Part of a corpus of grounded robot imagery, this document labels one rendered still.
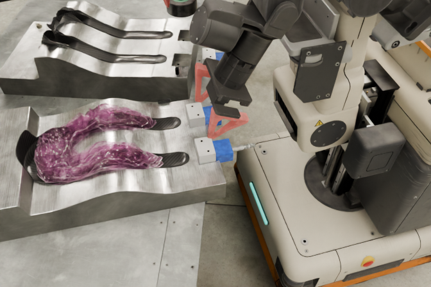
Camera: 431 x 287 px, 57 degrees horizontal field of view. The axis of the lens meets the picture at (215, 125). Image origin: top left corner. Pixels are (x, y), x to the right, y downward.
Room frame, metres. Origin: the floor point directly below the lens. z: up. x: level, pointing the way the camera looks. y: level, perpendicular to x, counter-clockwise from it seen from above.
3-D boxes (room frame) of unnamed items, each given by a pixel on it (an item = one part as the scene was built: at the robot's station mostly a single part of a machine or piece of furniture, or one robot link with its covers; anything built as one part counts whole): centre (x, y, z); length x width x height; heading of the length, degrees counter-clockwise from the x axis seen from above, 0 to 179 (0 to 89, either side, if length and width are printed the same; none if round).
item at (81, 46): (0.88, 0.29, 0.92); 0.35 x 0.16 x 0.09; 86
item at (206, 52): (0.89, -0.03, 0.83); 0.13 x 0.05 x 0.05; 94
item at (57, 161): (0.53, 0.25, 0.90); 0.26 x 0.18 x 0.08; 103
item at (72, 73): (0.89, 0.31, 0.87); 0.50 x 0.26 x 0.14; 86
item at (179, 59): (0.81, 0.09, 0.87); 0.05 x 0.05 x 0.04; 86
